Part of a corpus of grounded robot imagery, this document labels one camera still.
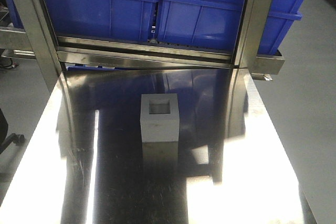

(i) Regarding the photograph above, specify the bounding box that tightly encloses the black office chair base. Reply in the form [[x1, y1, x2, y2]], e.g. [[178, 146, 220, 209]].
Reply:
[[1, 110, 25, 153]]

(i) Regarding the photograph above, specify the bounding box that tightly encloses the blue bin with clothes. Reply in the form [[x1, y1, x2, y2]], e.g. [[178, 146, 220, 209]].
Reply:
[[45, 0, 159, 41]]

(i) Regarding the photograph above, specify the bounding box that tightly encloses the stainless steel shelf frame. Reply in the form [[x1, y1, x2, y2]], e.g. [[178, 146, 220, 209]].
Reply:
[[1, 0, 284, 91]]

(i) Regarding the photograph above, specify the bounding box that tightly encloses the blue plastic bin upper right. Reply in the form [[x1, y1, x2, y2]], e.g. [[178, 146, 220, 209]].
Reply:
[[156, 0, 303, 55]]

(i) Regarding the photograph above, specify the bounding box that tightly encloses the gray hollow cube base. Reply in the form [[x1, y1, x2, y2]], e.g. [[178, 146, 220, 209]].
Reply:
[[140, 93, 180, 143]]

